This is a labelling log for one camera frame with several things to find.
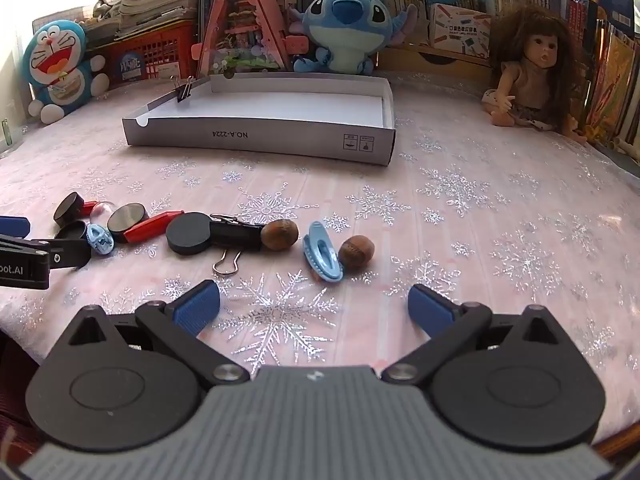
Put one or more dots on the red plastic crayon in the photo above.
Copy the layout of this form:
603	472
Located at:
150	226
90	207

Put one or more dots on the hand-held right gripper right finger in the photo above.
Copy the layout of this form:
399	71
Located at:
430	305

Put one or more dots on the red plastic basket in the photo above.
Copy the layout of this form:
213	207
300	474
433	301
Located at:
150	57

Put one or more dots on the brown walnut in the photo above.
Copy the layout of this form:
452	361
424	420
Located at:
356	254
279	234

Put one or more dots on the large black binder clip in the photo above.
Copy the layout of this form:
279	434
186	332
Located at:
235	236

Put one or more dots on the wooden drawer box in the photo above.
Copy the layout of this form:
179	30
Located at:
435	62

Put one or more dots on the small green object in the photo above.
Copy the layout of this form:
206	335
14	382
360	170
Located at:
6	132

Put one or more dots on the round mirror disc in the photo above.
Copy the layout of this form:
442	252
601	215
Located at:
126	217

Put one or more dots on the black round disc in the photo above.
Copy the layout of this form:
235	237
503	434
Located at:
68	208
188	233

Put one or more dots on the white cardboard box tray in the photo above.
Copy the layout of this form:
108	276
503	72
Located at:
280	110

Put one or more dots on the pink triangular miniature house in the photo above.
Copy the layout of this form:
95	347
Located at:
240	35

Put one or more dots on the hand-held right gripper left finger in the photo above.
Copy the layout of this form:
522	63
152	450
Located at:
197	302

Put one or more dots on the blue alien plush toy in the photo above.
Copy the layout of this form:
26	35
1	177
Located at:
345	25

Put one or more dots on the black round lid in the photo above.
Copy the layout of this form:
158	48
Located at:
75	231

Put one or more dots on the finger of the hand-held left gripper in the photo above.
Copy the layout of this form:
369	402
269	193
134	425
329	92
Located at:
14	226
70	254

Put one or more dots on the row of picture books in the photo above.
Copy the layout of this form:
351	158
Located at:
610	80

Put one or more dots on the small light blue clip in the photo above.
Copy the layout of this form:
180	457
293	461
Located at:
100	240

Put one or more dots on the large blue hair clip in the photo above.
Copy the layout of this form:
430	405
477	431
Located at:
320	252

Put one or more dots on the small black binder clip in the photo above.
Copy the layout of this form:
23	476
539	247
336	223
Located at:
182	94

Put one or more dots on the clear plastic dome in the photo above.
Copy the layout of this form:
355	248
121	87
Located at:
104	208

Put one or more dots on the pink snowflake tablecloth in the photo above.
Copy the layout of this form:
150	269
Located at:
475	210

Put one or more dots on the blue cat plush toy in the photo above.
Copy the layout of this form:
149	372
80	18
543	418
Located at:
55	65

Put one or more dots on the white printed cardboard box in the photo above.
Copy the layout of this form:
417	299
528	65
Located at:
460	30

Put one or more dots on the brown-haired baby doll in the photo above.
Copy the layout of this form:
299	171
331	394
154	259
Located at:
530	65

